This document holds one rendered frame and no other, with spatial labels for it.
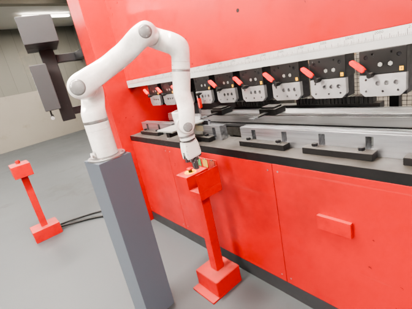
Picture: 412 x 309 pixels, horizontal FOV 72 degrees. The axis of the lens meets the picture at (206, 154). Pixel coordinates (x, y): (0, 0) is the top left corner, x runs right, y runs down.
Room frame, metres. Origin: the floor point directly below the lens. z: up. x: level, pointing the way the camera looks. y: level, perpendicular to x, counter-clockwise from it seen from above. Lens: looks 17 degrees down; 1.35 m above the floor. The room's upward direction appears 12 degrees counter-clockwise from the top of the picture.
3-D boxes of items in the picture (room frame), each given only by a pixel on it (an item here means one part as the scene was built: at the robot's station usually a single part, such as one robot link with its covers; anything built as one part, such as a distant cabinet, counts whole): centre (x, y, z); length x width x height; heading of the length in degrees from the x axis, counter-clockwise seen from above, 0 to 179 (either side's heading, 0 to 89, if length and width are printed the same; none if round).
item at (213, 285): (1.50, 0.10, 0.06); 0.25 x 0.20 x 0.12; 127
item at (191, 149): (1.46, 0.07, 0.95); 0.10 x 0.07 x 0.11; 127
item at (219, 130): (1.92, -0.02, 0.92); 0.39 x 0.06 x 0.10; 37
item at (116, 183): (1.43, 0.50, 0.50); 0.18 x 0.18 x 1.00; 42
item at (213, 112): (2.06, -0.12, 1.01); 0.26 x 0.12 x 0.05; 127
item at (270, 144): (1.45, -0.31, 0.89); 0.30 x 0.05 x 0.03; 37
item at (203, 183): (1.52, 0.07, 0.75); 0.20 x 0.16 x 0.18; 37
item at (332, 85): (1.19, -0.58, 1.20); 0.15 x 0.09 x 0.17; 37
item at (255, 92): (1.51, -0.34, 1.20); 0.15 x 0.09 x 0.17; 37
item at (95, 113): (1.47, 0.51, 1.30); 0.19 x 0.12 x 0.24; 2
